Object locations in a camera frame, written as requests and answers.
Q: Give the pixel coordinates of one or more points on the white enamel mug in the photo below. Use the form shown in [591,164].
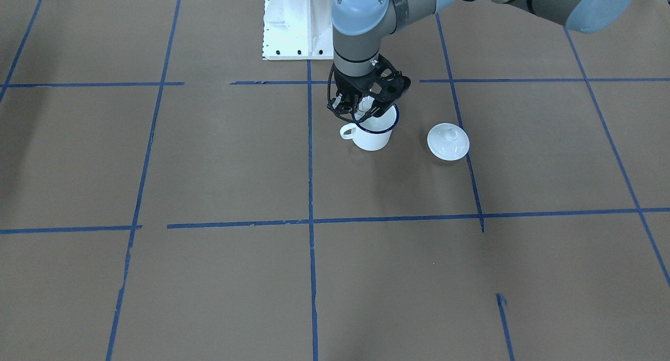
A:
[374,133]

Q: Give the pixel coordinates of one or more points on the white ceramic lid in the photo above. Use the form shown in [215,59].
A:
[448,142]

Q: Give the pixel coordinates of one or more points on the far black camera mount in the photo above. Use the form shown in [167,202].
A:
[389,84]

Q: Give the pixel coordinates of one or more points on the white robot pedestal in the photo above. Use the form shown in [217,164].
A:
[297,29]

